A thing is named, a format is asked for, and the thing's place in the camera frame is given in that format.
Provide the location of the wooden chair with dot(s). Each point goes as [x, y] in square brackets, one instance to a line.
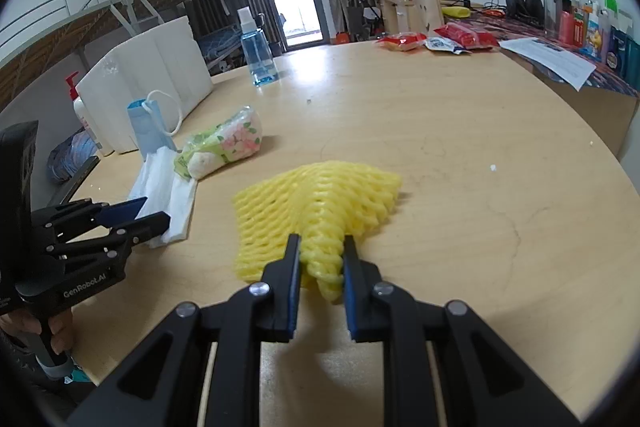
[427, 7]

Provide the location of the clear blue spray bottle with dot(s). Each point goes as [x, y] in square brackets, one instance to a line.
[257, 57]

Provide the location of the white foam box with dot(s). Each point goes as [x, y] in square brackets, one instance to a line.
[150, 72]

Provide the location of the red snack packet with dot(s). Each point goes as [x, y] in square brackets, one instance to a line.
[400, 41]
[470, 36]

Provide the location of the row of toiletry bottles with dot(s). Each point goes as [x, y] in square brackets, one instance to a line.
[590, 27]

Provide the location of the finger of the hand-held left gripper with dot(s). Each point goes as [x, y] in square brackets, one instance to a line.
[122, 211]
[147, 227]

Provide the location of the person's left hand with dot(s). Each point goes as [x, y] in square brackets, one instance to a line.
[62, 329]

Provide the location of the wooden drawer cabinet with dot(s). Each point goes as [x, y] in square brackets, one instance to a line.
[395, 14]

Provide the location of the white paper sheet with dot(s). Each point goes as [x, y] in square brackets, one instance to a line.
[550, 59]

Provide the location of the black headphones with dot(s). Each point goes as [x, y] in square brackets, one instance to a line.
[522, 7]

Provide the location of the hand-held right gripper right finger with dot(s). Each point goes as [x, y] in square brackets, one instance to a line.
[350, 297]

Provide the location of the white lotion bottle red pump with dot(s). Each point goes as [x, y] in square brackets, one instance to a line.
[82, 112]

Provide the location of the blue checked quilt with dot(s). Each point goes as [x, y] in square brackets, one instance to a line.
[70, 157]

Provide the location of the metal bunk bed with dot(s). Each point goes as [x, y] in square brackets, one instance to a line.
[45, 37]
[220, 42]

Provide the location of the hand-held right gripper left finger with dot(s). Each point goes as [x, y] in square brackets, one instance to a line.
[295, 287]

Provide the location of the white tower fan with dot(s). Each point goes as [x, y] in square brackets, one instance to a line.
[326, 14]

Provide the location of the yellow foam net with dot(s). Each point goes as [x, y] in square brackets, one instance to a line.
[330, 197]

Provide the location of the white tissue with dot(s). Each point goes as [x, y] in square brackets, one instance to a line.
[160, 187]

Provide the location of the patterned desk cloth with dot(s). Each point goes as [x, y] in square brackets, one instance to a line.
[520, 29]

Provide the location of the orange container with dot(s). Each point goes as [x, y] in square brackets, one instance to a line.
[343, 38]

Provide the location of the blue face mask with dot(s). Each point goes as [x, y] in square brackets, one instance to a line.
[145, 127]

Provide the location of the wooden side desk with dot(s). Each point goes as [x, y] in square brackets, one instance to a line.
[600, 117]

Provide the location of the white snack packet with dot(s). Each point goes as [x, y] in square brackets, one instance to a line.
[442, 45]

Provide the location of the floral tissue packet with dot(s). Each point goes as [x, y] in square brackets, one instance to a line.
[225, 142]

